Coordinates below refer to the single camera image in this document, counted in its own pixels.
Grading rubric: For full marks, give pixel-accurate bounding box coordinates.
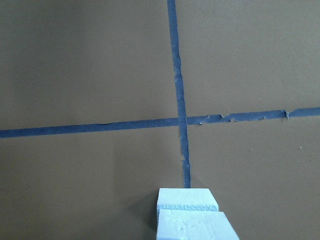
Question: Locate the light blue block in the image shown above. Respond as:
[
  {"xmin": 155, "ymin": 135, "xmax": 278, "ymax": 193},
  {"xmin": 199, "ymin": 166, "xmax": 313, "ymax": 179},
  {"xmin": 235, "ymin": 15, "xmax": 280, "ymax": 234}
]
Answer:
[
  {"xmin": 156, "ymin": 209, "xmax": 239, "ymax": 240},
  {"xmin": 156, "ymin": 188, "xmax": 219, "ymax": 213}
]

